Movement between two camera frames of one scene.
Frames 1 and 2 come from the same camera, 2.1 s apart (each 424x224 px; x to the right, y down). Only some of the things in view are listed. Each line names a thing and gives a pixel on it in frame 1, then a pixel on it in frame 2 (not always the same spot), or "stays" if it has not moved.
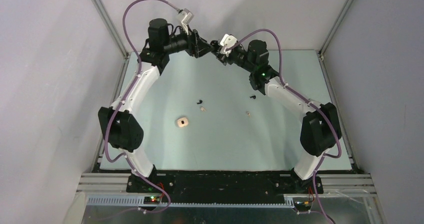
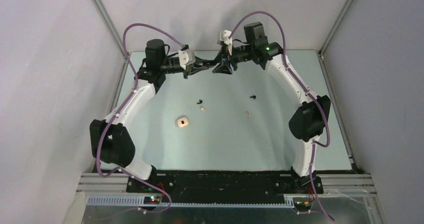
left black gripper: [197, 47] to [194, 68]
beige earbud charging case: [182, 121] stays
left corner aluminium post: [108, 19] stays
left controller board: [152, 200] stays
